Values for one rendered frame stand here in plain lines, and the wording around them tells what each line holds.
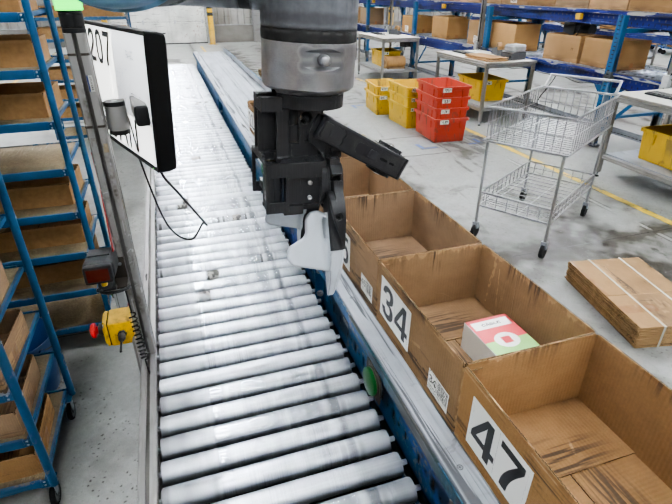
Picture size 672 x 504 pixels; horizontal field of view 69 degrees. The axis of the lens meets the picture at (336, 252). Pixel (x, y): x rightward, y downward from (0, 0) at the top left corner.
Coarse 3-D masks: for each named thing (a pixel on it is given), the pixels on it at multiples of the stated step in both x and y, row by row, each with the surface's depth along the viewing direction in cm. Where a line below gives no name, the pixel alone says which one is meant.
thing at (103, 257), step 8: (104, 248) 116; (88, 256) 112; (96, 256) 112; (104, 256) 112; (112, 256) 114; (88, 264) 109; (96, 264) 109; (104, 264) 109; (112, 264) 111; (88, 272) 108; (96, 272) 108; (104, 272) 109; (112, 272) 110; (88, 280) 108; (96, 280) 109; (104, 280) 109; (112, 280) 110; (104, 288) 116; (112, 288) 116
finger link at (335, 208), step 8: (336, 184) 49; (328, 192) 50; (336, 192) 50; (328, 200) 50; (336, 200) 49; (344, 200) 50; (328, 208) 50; (336, 208) 49; (344, 208) 50; (328, 216) 50; (336, 216) 51; (344, 216) 50; (328, 224) 51; (336, 224) 50; (344, 224) 50; (336, 232) 50; (344, 232) 50; (336, 240) 51; (344, 240) 51; (336, 248) 51; (344, 248) 51
